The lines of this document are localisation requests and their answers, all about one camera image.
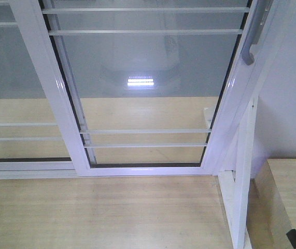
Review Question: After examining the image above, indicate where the white sliding glass door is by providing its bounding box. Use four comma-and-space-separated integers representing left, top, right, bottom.
9, 0, 283, 177

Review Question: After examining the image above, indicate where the white wooden support brace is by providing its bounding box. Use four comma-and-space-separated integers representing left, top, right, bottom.
203, 94, 257, 248

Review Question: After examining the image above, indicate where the white door frame post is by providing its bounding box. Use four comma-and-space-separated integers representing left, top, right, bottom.
201, 1, 296, 175

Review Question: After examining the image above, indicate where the grey curved door handle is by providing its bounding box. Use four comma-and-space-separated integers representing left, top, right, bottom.
241, 0, 273, 65

